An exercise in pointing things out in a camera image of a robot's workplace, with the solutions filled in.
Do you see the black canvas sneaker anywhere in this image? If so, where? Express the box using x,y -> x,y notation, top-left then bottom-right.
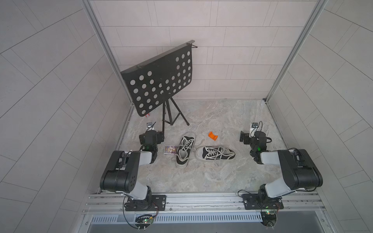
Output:
195,146 -> 236,161
176,132 -> 196,168

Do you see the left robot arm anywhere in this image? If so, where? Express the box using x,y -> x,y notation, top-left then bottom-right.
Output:
100,130 -> 164,202

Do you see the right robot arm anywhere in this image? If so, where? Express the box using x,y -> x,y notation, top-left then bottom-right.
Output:
240,131 -> 323,203

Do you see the purple card box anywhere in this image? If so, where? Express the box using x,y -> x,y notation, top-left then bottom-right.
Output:
164,145 -> 179,155

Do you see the orange plastic clip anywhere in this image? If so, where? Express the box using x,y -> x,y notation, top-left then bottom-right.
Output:
208,132 -> 218,141

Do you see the black perforated music stand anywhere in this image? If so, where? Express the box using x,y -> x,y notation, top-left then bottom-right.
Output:
120,40 -> 197,127

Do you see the right green circuit board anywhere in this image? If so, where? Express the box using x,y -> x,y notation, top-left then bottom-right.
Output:
261,212 -> 277,228

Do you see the green circuit board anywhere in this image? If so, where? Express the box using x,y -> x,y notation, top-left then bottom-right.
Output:
261,212 -> 277,228
135,214 -> 156,225

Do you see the left green circuit board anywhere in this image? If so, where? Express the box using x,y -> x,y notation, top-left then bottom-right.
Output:
135,214 -> 156,225

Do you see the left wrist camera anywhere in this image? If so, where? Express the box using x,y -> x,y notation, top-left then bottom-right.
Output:
146,122 -> 156,131

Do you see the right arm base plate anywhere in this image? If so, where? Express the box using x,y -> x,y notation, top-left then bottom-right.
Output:
241,193 -> 284,211

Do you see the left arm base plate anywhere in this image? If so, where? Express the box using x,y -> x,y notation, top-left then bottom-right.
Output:
124,195 -> 167,212

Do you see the aluminium rail frame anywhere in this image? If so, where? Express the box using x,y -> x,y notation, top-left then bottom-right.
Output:
81,191 -> 326,215

